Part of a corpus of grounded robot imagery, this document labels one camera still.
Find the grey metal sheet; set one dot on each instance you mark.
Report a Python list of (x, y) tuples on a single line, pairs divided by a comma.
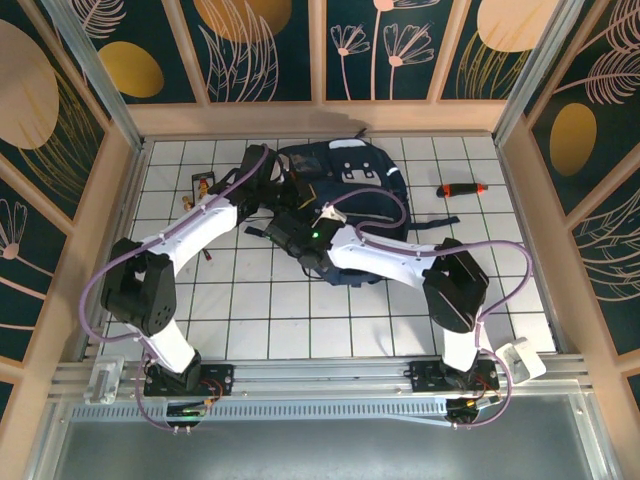
[(320, 450)]

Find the small brass knob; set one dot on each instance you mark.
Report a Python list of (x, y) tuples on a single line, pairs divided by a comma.
[(187, 202)]

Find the aluminium mounting rail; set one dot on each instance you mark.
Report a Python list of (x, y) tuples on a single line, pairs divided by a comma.
[(320, 377)]

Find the aluminium corner post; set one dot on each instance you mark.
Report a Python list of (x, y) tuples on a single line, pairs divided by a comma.
[(535, 75), (102, 85)]

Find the navy blue backpack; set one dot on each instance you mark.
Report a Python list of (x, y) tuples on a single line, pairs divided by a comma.
[(370, 165)]

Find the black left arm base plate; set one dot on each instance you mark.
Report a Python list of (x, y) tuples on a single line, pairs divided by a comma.
[(220, 377)]

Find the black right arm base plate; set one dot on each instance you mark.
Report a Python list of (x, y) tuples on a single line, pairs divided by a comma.
[(425, 377)]

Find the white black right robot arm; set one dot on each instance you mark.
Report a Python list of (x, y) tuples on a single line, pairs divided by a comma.
[(380, 255)]

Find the black tray with gold parts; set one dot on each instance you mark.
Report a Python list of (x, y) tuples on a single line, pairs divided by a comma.
[(202, 180)]

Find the white plastic bracket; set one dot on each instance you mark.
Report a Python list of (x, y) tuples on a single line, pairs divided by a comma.
[(102, 380), (525, 360)]

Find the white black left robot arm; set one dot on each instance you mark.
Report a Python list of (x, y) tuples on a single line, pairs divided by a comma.
[(200, 230)]

